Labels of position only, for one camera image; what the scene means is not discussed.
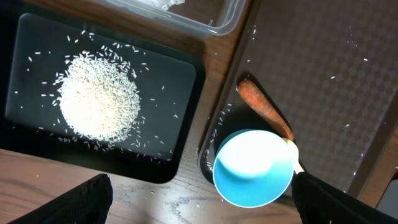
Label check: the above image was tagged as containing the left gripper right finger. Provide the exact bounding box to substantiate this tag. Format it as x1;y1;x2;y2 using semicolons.
292;172;397;224

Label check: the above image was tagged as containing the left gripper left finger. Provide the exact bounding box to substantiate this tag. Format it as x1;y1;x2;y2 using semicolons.
10;174;113;224

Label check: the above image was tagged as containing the light blue bowl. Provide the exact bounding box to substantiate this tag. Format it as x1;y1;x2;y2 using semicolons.
212;129;295;208

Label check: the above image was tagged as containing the white rice pile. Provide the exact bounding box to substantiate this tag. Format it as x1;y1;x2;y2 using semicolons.
52;53;141;143

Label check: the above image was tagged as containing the white tissue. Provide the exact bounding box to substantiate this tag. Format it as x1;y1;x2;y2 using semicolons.
136;0;185;11

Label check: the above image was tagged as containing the grey dishwasher rack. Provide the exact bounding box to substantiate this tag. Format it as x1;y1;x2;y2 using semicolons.
376;179;397;217

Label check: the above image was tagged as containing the black waste tray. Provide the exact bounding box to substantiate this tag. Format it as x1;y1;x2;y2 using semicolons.
1;1;206;184

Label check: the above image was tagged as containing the yellow plastic spoon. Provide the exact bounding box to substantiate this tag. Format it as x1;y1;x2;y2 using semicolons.
283;138;304;174

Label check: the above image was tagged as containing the orange carrot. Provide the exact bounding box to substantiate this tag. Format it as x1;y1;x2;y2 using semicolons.
238;79;294;141

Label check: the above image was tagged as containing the brown serving tray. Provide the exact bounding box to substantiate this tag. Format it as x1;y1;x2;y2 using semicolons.
198;0;397;197

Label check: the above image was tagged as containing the clear plastic bin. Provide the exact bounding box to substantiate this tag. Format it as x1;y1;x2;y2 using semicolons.
100;0;246;39

